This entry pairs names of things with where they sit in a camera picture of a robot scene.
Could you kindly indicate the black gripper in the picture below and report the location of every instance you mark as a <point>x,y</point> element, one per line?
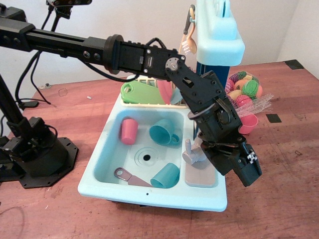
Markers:
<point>219,125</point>

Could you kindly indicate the grey toy faucet with lever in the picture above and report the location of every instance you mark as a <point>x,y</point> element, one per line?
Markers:
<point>199,172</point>

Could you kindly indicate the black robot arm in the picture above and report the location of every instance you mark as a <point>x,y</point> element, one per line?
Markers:
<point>113,53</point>

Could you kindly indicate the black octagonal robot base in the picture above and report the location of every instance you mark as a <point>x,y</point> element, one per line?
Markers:
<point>37,157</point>

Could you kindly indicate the pink toy cup on table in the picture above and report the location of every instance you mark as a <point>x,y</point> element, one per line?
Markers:
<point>249,122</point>

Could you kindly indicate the black tape patch near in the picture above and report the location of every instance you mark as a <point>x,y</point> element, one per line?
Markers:
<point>273,118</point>

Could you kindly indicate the black tape patch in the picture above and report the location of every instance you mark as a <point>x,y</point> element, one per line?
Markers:
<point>273,118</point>
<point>294,64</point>

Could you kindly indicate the teal toy cup lying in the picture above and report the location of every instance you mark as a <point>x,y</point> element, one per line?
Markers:
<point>167,177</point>

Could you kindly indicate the mesh bag of toy fruit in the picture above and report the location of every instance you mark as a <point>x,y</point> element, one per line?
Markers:
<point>245,92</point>

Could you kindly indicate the cream dish rack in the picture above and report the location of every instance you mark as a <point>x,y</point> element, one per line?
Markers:
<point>153,82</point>

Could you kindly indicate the teal toy plate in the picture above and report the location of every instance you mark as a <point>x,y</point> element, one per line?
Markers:
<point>176,97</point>

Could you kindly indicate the light blue toy sink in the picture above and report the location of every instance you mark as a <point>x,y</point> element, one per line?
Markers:
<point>145,159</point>

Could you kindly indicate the pink toy plate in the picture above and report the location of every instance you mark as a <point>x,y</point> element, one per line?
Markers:
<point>165,90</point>

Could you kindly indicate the pink toy cup in sink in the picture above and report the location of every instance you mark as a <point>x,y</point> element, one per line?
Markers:
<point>129,129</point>

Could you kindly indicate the black tape patch far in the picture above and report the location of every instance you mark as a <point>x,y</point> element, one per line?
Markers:
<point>294,64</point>

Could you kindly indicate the light blue toy shelf tower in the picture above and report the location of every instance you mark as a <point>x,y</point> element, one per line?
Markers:
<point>219,44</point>

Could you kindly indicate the orange toy spoon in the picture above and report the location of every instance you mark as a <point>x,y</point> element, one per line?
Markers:
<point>190,46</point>

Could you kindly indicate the teal toy mug with handle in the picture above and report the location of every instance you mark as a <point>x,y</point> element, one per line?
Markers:
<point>164,132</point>

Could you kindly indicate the camera on stand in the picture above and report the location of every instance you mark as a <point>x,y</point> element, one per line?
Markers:
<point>63,7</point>

